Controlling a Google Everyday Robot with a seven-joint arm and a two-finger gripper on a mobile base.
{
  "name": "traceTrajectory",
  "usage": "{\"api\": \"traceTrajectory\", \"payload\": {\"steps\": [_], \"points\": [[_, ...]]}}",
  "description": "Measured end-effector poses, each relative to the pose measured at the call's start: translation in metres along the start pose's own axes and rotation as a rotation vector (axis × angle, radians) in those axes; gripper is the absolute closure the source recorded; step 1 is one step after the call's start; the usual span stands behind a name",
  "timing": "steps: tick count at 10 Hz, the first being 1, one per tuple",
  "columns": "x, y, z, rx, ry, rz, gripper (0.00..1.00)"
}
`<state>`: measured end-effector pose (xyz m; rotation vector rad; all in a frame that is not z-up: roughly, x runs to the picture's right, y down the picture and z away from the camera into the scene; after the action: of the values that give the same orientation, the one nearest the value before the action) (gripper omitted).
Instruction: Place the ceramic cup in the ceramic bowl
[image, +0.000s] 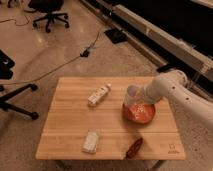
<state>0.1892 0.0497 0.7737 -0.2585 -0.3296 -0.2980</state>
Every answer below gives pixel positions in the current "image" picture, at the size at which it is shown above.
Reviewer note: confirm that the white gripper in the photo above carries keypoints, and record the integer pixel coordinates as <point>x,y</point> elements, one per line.
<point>147,94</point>

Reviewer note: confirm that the white ceramic cup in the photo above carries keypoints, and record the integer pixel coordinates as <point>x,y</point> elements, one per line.
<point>129,97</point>

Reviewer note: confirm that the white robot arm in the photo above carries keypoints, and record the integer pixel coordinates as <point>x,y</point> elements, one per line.
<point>172,85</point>

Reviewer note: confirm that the orange ceramic bowl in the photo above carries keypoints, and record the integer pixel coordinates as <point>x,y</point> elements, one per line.
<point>139,113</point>

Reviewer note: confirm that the dark red snack wrapper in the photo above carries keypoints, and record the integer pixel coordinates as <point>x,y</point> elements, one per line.
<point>134,148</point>

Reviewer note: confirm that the black floor mat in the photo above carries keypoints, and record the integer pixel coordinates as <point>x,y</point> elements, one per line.
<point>115,35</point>

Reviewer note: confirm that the wooden table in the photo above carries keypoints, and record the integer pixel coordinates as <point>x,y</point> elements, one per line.
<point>70,118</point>

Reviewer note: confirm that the black office chair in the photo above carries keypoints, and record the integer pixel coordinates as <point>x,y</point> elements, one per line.
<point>51,9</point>

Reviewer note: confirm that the long white bench rail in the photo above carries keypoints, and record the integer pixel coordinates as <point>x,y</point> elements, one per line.
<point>181,50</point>

